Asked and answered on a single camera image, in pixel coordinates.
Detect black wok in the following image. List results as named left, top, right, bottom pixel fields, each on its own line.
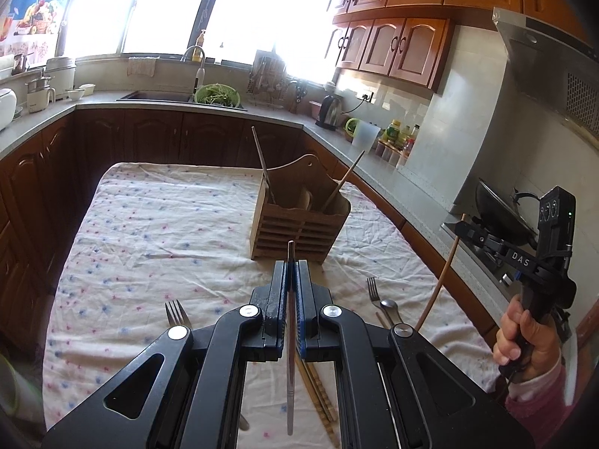
left=475, top=181, right=539, bottom=244

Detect steel range hood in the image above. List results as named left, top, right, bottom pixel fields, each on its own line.
left=491, top=7, right=599, bottom=134

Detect hanging dish towel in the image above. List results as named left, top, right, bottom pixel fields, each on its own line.
left=127, top=57, right=157, bottom=78

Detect wooden upper cabinets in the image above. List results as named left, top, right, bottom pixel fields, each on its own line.
left=328, top=0, right=599, bottom=93

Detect person's right hand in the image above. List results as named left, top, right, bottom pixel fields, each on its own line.
left=495, top=297, right=562, bottom=377

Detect metal dish rack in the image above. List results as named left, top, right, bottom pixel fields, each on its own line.
left=247, top=49, right=293, bottom=108

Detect kitchen window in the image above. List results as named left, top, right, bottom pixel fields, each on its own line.
left=61, top=0, right=347, bottom=87

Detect kitchen sink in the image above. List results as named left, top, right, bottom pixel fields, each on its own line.
left=117, top=90, right=249, bottom=112

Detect person's right forearm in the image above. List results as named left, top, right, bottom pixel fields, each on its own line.
left=505, top=351, right=578, bottom=447

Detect steel spoon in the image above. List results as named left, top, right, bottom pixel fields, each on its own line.
left=380, top=299, right=404, bottom=326

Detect knife block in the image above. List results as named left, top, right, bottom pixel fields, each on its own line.
left=288, top=79, right=310, bottom=114

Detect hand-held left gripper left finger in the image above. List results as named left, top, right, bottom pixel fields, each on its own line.
left=41, top=261, right=288, bottom=449

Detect wooden utensil holder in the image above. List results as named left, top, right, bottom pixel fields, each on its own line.
left=250, top=153, right=352, bottom=265

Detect white steamer pot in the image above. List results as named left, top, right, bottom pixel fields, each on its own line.
left=44, top=56, right=77, bottom=89

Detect steel electric kettle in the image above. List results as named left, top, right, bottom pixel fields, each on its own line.
left=316, top=94, right=344, bottom=131

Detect small white kitchen appliance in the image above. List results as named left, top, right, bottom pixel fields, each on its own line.
left=25, top=77, right=57, bottom=114

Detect white rice cooker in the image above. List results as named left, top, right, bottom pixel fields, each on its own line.
left=0, top=88, right=18, bottom=132

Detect chrome sink faucet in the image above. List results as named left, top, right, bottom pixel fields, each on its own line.
left=182, top=45, right=207, bottom=94

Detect spice jar set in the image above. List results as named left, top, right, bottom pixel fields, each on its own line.
left=377, top=140, right=408, bottom=167

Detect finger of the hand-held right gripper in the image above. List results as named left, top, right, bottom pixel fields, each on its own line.
left=442, top=217, right=497, bottom=253

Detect floral white tablecloth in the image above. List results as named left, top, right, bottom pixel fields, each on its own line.
left=41, top=163, right=504, bottom=449

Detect green colander with greens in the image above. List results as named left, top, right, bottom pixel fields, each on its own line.
left=194, top=83, right=241, bottom=107

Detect gas stove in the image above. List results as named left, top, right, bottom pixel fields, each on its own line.
left=440, top=222, right=525, bottom=293

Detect white measuring jug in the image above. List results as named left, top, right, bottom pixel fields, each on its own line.
left=352, top=120, right=382, bottom=154

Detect grey kitchen countertop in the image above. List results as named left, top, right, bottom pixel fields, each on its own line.
left=0, top=89, right=516, bottom=300

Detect dark wooden lower cabinets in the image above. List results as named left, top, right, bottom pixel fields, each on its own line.
left=0, top=107, right=497, bottom=351

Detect steel fork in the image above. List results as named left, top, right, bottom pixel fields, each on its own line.
left=366, top=277, right=390, bottom=326
left=165, top=300, right=192, bottom=330

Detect fruit and beach wall poster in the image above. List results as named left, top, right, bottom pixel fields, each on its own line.
left=0, top=0, right=87, bottom=59

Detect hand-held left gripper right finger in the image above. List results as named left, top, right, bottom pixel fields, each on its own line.
left=295, top=261, right=535, bottom=449

